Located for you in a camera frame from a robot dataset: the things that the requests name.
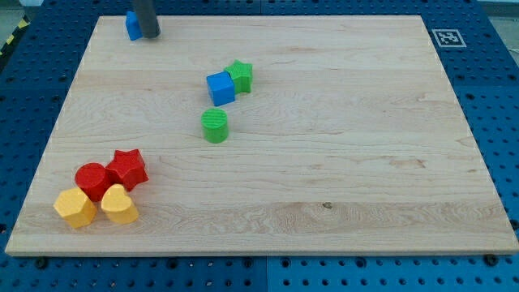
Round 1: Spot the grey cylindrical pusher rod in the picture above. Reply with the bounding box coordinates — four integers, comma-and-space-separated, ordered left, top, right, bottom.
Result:
132, 0, 161, 39

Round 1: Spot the small blue block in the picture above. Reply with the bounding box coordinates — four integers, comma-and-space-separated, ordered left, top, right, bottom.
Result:
125, 11, 143, 41

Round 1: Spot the blue cube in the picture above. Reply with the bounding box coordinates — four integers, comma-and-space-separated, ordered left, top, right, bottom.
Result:
206, 71, 235, 106

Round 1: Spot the green star block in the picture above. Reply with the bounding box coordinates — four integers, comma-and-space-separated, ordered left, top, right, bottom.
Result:
225, 59, 253, 94

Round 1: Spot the green cylinder block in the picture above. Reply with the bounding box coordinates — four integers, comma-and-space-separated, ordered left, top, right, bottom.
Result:
201, 108, 229, 144

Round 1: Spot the red star block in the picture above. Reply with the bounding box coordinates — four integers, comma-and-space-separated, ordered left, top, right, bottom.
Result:
105, 149, 149, 191

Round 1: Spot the red cylinder block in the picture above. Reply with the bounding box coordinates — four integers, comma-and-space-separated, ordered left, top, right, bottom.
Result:
75, 162, 112, 202

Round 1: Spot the wooden board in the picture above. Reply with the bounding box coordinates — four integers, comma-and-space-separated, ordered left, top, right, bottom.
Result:
6, 15, 518, 257

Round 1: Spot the yellow heart block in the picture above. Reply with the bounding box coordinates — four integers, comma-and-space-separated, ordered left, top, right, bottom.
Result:
101, 184, 139, 224

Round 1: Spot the yellow hexagon block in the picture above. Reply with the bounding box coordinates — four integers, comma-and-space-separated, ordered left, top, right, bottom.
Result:
53, 187, 97, 229

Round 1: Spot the white fiducial marker tag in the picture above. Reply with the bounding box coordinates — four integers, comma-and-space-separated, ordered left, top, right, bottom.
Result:
431, 28, 466, 48

